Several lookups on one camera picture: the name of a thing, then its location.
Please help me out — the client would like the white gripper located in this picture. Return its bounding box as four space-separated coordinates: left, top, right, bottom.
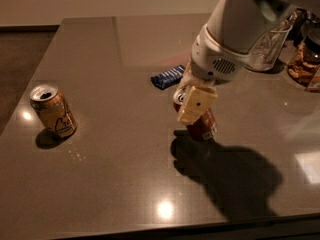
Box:
173 25 249 125

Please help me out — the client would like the red coke can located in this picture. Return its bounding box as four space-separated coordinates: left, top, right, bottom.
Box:
173 88 217 142

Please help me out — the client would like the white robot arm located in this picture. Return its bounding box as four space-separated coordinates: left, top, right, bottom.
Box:
177 0 320 125

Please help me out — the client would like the gold LaCroix can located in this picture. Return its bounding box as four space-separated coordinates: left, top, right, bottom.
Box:
29 83 77 139

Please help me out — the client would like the blue snack bar wrapper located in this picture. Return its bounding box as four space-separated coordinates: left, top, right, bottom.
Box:
151 65 185 90

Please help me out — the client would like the clear glass cup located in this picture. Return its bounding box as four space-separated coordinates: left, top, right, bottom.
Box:
246 20 292 72

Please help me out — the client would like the glass jar of snacks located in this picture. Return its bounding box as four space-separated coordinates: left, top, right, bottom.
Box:
288 28 320 86

